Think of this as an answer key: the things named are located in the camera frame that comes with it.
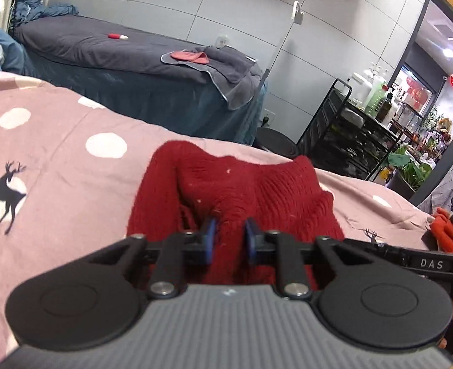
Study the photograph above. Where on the black round stool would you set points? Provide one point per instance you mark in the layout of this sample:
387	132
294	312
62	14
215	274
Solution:
274	144

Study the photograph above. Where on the white hanging hook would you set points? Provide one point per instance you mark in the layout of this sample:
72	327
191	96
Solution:
298	12

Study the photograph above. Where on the black trolley cart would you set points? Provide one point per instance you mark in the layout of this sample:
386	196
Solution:
345	138

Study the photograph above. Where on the red cloth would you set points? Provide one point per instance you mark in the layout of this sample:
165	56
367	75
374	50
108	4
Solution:
190	57

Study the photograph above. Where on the red knit sweater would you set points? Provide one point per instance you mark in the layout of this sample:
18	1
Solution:
257	192

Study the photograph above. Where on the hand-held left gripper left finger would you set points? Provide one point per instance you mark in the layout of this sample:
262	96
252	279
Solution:
210	238

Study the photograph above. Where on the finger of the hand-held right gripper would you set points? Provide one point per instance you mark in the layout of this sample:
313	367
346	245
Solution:
376	249

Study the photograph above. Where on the green potted plant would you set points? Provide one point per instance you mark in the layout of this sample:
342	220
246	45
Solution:
409	169

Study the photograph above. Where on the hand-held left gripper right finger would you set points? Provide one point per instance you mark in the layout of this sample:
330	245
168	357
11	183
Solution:
249	238

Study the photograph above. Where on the grey towel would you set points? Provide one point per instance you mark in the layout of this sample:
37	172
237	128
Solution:
230	73

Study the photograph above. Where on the orange knit sweater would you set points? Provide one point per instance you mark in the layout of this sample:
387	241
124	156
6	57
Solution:
447	232

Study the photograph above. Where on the blue clothes pile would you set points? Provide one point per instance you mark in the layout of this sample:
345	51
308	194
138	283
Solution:
95	69

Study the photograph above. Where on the thin clear pole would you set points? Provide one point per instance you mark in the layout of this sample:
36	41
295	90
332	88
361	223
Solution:
284	42

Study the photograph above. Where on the row of bottles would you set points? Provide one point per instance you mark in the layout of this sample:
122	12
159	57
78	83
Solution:
374	96

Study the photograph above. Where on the pink deer-printed blanket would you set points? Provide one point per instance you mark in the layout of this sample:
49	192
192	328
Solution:
76	200

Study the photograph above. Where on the small red and white item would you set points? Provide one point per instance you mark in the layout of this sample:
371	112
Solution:
118	37

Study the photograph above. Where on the white wall outlet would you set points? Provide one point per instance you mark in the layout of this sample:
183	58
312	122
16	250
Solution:
222	41
269	118

